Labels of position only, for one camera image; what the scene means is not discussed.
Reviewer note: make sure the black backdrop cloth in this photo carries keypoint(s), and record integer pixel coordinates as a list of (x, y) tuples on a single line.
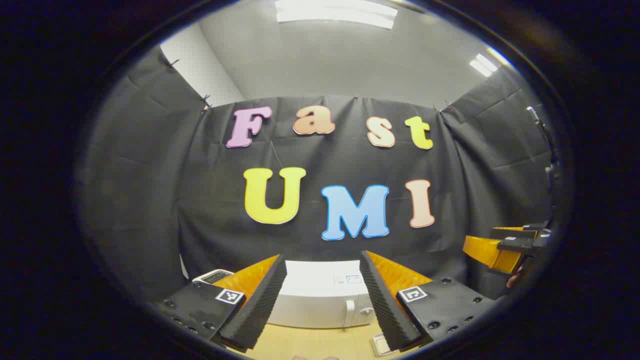
[(150, 200)]

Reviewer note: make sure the small ceiling light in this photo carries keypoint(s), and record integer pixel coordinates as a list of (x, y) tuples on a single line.
[(484, 64)]

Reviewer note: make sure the white rack holder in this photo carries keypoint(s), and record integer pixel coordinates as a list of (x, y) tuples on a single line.
[(381, 345)]

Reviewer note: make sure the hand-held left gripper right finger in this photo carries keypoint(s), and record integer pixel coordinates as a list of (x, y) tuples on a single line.
[(382, 305)]

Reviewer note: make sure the long ceiling light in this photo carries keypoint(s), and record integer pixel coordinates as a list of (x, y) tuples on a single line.
[(335, 12)]

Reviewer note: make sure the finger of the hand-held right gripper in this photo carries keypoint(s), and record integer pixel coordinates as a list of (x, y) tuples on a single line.
[(512, 234), (515, 245)]

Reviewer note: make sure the dark metal stand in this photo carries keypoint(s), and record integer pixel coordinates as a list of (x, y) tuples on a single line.
[(542, 135)]

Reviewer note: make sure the white toaster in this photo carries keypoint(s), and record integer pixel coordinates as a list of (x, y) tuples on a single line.
[(212, 276)]

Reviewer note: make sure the white microwave oven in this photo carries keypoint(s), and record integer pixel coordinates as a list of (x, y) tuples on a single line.
[(315, 300)]

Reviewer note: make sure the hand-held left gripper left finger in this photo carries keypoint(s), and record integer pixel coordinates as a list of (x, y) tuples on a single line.
[(255, 305)]

